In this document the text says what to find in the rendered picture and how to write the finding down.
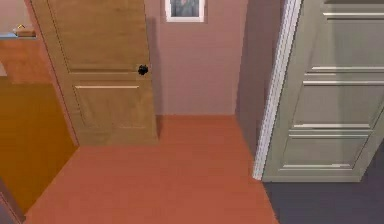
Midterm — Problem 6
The small tan box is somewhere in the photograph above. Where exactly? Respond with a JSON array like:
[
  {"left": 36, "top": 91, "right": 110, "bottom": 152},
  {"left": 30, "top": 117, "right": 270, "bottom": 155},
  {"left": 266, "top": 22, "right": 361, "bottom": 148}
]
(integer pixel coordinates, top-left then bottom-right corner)
[{"left": 13, "top": 24, "right": 37, "bottom": 38}]

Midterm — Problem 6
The grey panelled room door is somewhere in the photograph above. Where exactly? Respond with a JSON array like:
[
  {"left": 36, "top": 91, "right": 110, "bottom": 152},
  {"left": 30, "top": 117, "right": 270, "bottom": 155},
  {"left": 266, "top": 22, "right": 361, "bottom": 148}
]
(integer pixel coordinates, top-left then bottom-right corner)
[{"left": 262, "top": 0, "right": 384, "bottom": 183}]

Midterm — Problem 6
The brown wooden room door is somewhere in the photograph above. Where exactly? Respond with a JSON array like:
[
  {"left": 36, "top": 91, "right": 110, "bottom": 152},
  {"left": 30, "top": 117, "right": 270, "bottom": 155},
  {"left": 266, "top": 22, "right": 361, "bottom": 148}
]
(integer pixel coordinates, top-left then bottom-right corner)
[{"left": 29, "top": 0, "right": 160, "bottom": 147}]

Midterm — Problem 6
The white framed wall picture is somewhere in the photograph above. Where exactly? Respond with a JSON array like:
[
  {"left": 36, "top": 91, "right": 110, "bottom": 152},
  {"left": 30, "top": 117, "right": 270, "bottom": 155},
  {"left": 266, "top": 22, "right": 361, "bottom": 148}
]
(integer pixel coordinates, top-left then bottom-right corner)
[{"left": 164, "top": 0, "right": 206, "bottom": 23}]

